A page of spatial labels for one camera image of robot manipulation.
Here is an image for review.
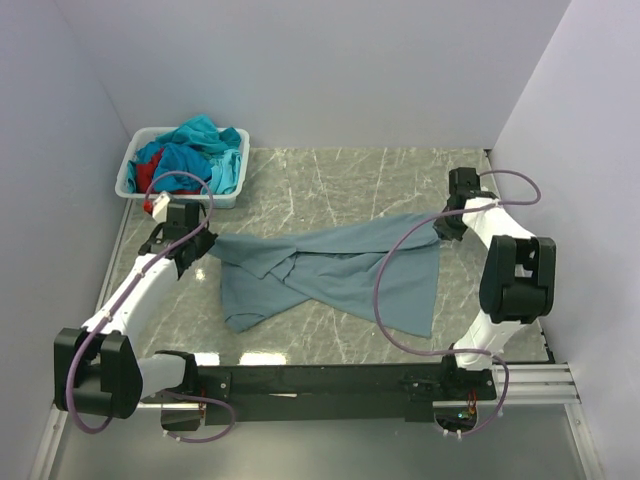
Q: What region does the white plastic laundry basket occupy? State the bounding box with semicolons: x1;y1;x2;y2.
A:
114;126;250;209

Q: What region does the blue t shirt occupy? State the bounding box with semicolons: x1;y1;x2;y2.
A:
133;142;212;193

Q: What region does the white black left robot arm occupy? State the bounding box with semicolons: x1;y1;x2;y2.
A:
54;194;217;419

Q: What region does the teal t shirt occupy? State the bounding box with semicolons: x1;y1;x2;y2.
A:
156;115;241;156

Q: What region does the light cyan t shirt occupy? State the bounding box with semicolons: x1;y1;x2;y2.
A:
127;149;242;195

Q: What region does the red t shirt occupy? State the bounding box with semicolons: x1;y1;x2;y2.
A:
129;147;200;195

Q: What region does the grey-blue t shirt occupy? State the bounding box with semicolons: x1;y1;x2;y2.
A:
210;214;440;338

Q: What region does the aluminium rail frame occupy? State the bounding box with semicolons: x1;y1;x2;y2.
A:
29;200;580;479

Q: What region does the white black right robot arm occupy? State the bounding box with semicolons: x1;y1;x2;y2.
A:
434;167;557;399

